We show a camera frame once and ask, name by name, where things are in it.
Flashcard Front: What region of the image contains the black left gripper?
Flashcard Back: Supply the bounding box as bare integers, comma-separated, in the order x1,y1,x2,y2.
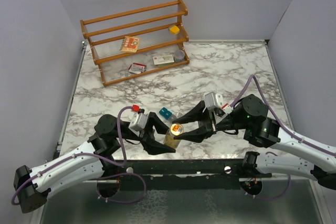
118,114,180,155

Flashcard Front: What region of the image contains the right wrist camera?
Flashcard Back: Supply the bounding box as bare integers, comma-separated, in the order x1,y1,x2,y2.
204,92,233,116

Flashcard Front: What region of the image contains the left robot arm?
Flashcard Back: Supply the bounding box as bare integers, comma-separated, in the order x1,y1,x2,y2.
12,112,176,214

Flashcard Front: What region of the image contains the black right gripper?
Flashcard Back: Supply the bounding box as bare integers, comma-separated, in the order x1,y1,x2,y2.
172,100,249,140

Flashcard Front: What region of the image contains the orange spiral notebook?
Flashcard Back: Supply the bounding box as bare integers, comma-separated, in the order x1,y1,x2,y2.
120,36,140,53

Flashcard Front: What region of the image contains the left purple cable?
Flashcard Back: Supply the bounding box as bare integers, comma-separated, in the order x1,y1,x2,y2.
10,105,147,205

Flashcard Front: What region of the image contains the clear pill bottle gold lid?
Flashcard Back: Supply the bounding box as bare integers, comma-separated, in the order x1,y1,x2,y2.
163,123,184,149

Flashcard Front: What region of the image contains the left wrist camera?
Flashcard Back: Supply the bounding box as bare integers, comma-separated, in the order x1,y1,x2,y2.
129,104,148,132

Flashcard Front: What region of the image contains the red white staples box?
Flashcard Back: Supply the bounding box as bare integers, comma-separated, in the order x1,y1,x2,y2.
128,62,146,74

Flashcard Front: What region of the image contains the green white cardboard box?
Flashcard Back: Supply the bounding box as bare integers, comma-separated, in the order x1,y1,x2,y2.
153,55,175,67

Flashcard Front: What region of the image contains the yellow block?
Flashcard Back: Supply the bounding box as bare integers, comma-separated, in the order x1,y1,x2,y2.
169,25,180,35

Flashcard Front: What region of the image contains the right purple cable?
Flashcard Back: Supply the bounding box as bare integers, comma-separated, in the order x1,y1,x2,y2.
230,74,336,200

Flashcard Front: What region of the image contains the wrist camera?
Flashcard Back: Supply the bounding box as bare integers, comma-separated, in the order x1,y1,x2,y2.
129,104,148,132
204,92,233,116

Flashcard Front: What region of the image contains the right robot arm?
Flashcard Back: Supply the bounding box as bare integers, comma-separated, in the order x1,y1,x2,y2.
173,92,335,190

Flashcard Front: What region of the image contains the purple cable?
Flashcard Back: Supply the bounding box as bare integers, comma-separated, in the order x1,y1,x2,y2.
230,74,336,200
10,105,147,205

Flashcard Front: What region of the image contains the wooden three-tier shelf rack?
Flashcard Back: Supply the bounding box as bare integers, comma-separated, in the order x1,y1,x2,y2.
80,0,190,87

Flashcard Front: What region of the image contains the teal pill organizer box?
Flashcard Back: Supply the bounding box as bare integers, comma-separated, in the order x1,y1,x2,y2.
159,107,176,122

